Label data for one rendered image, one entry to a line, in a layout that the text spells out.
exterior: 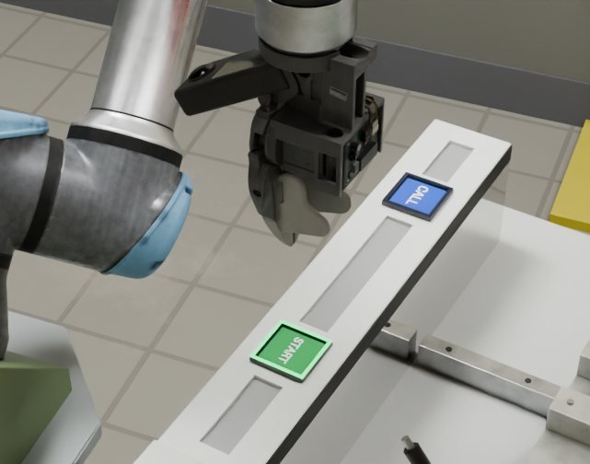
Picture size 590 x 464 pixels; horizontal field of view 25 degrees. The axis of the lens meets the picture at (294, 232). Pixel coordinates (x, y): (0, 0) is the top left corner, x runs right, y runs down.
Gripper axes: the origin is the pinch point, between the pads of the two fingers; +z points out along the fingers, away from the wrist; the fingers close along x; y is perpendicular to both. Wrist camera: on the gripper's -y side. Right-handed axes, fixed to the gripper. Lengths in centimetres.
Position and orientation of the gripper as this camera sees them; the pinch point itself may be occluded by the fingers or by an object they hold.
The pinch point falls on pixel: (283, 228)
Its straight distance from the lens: 113.2
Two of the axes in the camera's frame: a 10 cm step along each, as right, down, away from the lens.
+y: 8.6, 3.3, -3.8
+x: 5.1, -5.6, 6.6
